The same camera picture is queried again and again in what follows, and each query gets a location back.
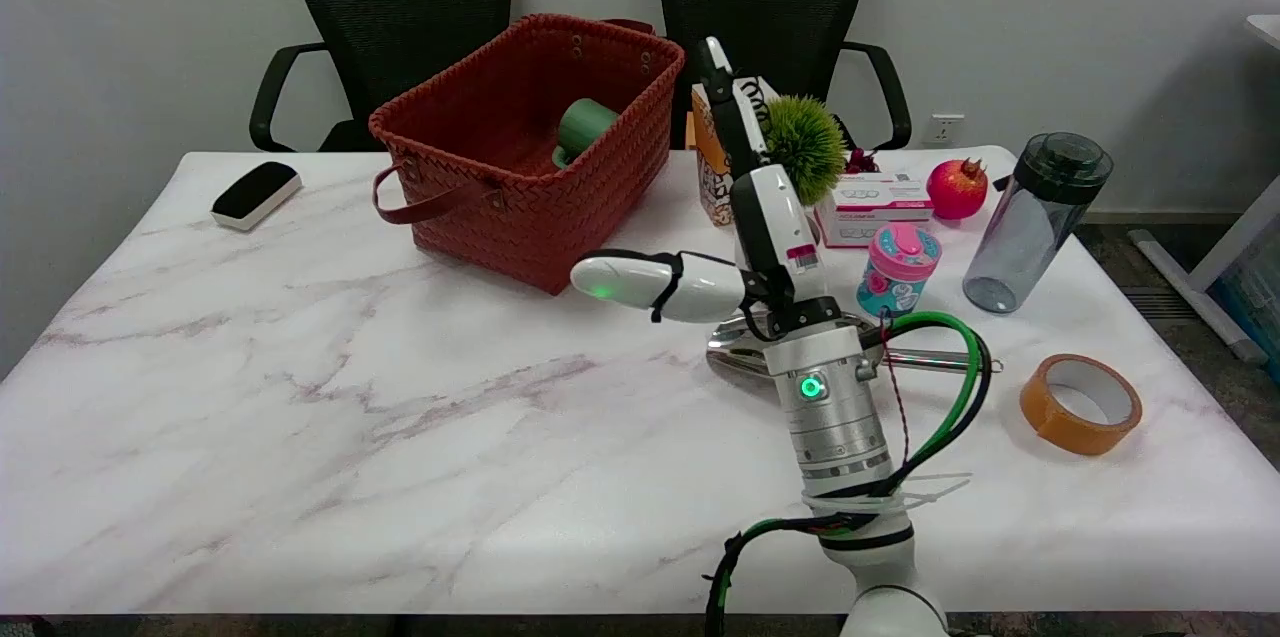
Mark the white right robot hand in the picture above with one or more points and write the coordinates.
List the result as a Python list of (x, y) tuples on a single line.
[(775, 227)]

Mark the stainless steel scoop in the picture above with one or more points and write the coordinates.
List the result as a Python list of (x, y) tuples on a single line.
[(735, 357)]

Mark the orange white popcorn box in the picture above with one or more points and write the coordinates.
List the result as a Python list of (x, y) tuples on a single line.
[(710, 167)]

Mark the green ball plant white pot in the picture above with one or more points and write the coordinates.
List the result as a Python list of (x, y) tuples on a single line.
[(805, 142)]

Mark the white pink carton box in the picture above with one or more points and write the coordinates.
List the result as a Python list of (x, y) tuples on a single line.
[(875, 202)]

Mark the dark red dried flower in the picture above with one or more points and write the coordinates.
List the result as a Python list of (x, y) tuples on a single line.
[(862, 161)]

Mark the pink teal kids cup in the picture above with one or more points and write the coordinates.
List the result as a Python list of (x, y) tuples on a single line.
[(897, 272)]

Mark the red pomegranate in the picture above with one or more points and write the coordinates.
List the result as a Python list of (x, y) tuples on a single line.
[(956, 189)]

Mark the green mug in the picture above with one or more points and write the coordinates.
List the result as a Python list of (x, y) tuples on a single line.
[(585, 125)]

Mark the red woven basket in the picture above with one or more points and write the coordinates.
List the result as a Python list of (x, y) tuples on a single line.
[(540, 217)]

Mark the grey transparent water bottle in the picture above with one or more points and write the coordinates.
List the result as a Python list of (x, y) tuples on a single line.
[(1030, 227)]

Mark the orange tape roll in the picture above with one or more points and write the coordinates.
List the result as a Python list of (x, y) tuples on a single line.
[(1045, 412)]

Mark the white side desk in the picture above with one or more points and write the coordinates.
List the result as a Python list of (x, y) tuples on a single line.
[(1215, 262)]

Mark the blue storage bin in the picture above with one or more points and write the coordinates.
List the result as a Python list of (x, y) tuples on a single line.
[(1255, 302)]

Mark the black white board eraser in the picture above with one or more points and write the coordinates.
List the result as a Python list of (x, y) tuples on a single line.
[(255, 189)]

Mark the white wall socket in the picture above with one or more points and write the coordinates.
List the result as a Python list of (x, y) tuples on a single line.
[(943, 129)]

